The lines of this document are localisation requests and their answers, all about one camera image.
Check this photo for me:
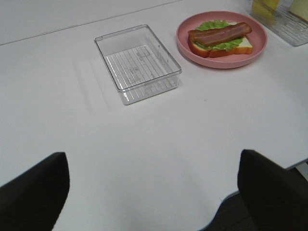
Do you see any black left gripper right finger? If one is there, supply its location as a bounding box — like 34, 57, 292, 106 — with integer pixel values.
237, 149, 308, 231

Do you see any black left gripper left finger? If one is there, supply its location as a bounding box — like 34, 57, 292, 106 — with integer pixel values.
0, 152, 70, 231

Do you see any bread slice from tray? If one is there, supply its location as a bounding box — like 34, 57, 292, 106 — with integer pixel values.
188, 34, 253, 58

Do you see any green lettuce leaf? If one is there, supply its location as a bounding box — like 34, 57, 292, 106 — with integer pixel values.
194, 20, 243, 51

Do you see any yellow cheese slice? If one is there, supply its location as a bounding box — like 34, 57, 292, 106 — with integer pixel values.
252, 0, 280, 20

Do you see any pink round plate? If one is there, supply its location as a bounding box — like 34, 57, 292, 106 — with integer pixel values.
176, 11, 268, 69

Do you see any clear left plastic tray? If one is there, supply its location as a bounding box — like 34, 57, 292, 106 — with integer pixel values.
94, 24, 182, 105

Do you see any clear plastic tray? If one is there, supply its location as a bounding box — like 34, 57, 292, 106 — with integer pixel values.
246, 0, 308, 46
94, 24, 182, 105

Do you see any clear right plastic tray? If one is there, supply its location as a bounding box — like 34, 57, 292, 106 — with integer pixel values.
246, 0, 308, 46

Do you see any bread slice in right tray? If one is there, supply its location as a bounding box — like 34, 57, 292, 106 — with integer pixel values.
289, 0, 308, 21

